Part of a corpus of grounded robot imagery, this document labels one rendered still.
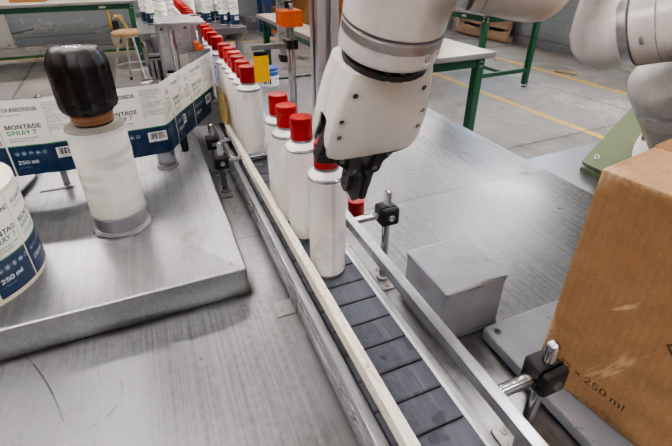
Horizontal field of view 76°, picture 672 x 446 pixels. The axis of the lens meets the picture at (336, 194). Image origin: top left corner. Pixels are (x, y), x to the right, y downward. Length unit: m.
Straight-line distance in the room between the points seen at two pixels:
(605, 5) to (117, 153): 0.77
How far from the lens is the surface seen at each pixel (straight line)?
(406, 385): 0.52
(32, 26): 8.44
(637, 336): 0.52
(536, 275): 0.79
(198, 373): 0.61
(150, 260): 0.73
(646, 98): 0.93
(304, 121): 0.62
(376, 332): 0.57
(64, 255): 0.80
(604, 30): 0.82
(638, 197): 0.46
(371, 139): 0.41
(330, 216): 0.57
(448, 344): 0.46
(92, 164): 0.74
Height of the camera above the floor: 1.30
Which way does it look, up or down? 30 degrees down
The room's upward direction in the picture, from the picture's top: straight up
